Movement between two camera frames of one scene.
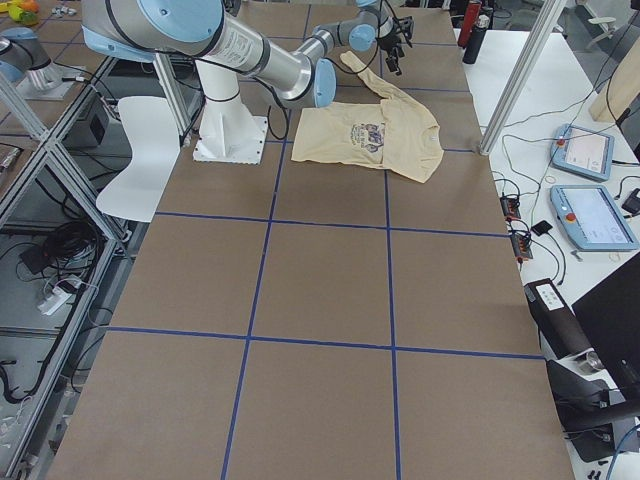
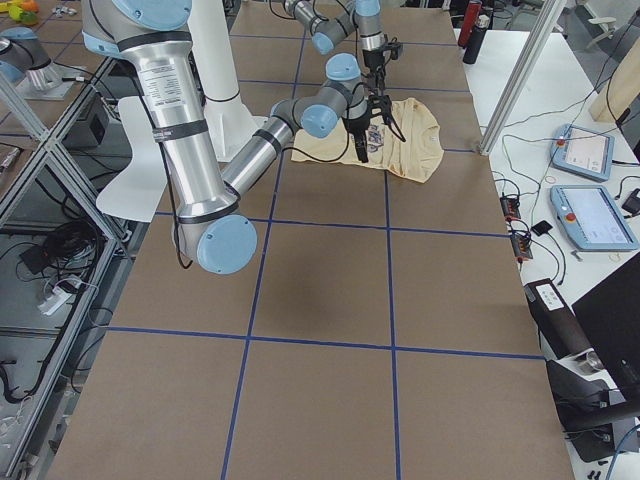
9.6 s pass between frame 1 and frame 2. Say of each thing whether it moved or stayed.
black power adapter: stayed
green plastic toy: stayed
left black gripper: moved
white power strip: stayed
